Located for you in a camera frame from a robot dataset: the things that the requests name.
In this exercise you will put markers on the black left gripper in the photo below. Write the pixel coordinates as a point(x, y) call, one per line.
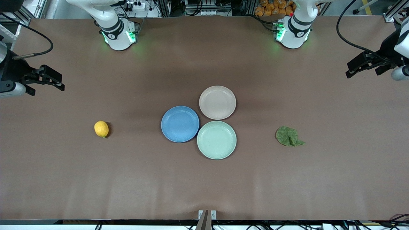
point(387, 51)

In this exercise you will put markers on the orange packet pile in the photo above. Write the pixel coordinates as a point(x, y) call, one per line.
point(271, 8)

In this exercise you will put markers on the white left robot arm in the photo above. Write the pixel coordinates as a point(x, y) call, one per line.
point(295, 33)

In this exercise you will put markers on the mint green plate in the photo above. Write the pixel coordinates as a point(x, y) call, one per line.
point(216, 140)

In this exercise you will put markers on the aluminium frame profile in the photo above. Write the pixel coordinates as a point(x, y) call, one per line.
point(396, 9)
point(22, 16)

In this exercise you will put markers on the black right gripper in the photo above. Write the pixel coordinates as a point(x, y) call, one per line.
point(15, 71)

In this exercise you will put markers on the blue plate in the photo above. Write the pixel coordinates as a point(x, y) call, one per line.
point(180, 124)

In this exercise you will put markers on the green lettuce leaf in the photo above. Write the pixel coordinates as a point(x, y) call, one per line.
point(287, 135)

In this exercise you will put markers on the grey metal camera bracket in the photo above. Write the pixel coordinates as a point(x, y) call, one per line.
point(206, 218)

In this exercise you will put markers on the beige plate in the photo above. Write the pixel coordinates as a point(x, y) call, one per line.
point(217, 102)

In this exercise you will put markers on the yellow lemon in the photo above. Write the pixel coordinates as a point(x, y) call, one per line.
point(101, 128)

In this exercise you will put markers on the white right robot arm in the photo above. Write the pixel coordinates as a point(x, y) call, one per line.
point(116, 35)

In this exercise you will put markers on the white power strip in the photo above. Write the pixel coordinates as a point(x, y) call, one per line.
point(136, 5)

